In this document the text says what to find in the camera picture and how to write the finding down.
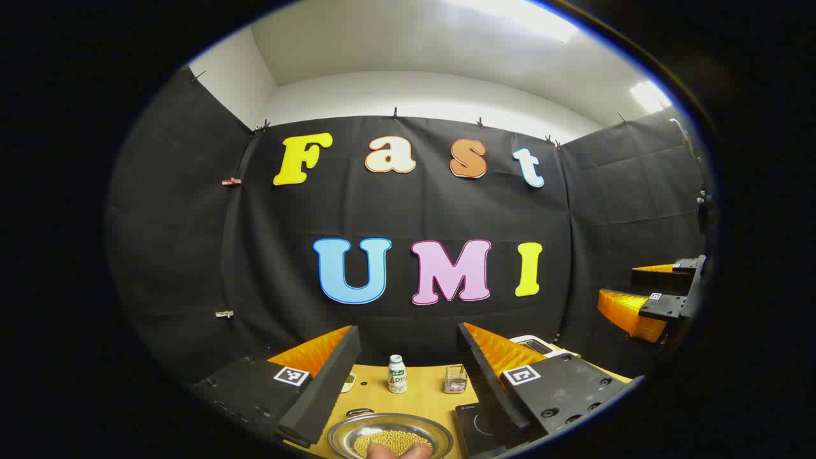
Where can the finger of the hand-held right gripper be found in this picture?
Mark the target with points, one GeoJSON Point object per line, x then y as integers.
{"type": "Point", "coordinates": [628, 312]}
{"type": "Point", "coordinates": [663, 277]}

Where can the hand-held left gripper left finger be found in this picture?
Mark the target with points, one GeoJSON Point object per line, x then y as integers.
{"type": "Point", "coordinates": [328, 382]}

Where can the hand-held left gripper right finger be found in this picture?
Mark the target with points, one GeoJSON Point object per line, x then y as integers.
{"type": "Point", "coordinates": [484, 389]}

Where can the black induction cooktop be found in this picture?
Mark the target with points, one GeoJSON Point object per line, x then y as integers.
{"type": "Point", "coordinates": [475, 427]}

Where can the steel pot with soybeans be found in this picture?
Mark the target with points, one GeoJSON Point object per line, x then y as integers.
{"type": "Point", "coordinates": [389, 437]}

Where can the white divided dish of beans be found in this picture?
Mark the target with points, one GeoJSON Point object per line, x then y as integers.
{"type": "Point", "coordinates": [348, 382]}

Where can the white toaster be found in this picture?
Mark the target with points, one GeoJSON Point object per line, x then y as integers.
{"type": "Point", "coordinates": [535, 344]}

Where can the white drink bottle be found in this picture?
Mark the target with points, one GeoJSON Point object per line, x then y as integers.
{"type": "Point", "coordinates": [397, 376]}

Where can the small ceiling light panel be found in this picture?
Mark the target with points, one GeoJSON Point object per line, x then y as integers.
{"type": "Point", "coordinates": [649, 97]}

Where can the black backdrop cloth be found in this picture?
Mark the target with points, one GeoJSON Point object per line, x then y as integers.
{"type": "Point", "coordinates": [395, 210]}

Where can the long ceiling light panel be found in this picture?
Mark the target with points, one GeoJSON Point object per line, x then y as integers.
{"type": "Point", "coordinates": [529, 16]}

